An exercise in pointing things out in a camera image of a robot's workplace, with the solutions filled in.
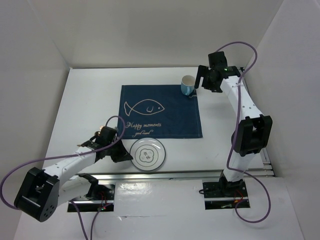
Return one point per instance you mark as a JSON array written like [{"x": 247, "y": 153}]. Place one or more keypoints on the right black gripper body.
[{"x": 208, "y": 83}]

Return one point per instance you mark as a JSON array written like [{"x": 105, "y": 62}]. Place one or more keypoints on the aluminium front rail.
[{"x": 158, "y": 176}]

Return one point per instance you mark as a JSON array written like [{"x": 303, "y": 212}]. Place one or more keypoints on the white and blue mug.
[{"x": 187, "y": 85}]

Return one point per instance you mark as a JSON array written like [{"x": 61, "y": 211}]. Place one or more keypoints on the white plate green rim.
[{"x": 149, "y": 154}]

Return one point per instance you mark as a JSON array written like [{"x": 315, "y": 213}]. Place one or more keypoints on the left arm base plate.
[{"x": 102, "y": 195}]

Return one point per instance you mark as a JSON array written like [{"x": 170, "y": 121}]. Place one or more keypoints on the aluminium rail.
[
  {"x": 158, "y": 176},
  {"x": 253, "y": 129}
]

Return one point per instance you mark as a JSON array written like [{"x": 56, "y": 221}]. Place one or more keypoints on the dark blue fish placemat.
[{"x": 158, "y": 111}]

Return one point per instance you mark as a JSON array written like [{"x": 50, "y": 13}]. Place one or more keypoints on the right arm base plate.
[{"x": 221, "y": 195}]

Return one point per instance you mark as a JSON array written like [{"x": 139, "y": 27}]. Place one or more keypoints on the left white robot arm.
[{"x": 43, "y": 190}]

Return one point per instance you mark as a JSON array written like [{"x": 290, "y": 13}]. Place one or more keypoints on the aluminium right side rail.
[{"x": 253, "y": 129}]

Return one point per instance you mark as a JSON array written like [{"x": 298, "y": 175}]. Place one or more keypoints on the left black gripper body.
[{"x": 109, "y": 152}]

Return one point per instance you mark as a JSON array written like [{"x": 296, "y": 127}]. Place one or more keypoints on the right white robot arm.
[{"x": 230, "y": 76}]

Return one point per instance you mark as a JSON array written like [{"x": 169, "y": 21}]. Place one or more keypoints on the gold spoon green handle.
[{"x": 95, "y": 137}]

